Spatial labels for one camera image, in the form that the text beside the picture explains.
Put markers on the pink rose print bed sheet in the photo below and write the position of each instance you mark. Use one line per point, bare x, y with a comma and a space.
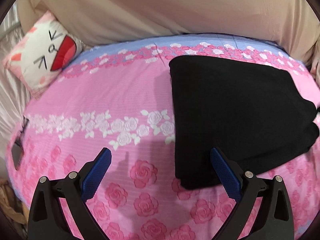
105, 92

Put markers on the grey metal rail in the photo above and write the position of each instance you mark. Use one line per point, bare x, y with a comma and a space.
8, 28

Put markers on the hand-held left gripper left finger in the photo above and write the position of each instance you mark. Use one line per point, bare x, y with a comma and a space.
96, 175

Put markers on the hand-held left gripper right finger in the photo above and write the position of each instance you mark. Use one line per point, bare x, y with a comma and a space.
223, 173

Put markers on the pink satin curtain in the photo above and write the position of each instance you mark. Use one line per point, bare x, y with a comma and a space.
12, 97

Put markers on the cat face pillow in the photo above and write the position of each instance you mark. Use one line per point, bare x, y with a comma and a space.
37, 52

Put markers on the black pants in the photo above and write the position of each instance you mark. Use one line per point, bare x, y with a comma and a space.
237, 117

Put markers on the beige cloth drape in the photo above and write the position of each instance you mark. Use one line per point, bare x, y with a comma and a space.
162, 7

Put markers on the brown crumpled cloth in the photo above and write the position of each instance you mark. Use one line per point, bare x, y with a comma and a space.
11, 202

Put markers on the floral pale curtain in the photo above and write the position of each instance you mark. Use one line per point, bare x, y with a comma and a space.
316, 67

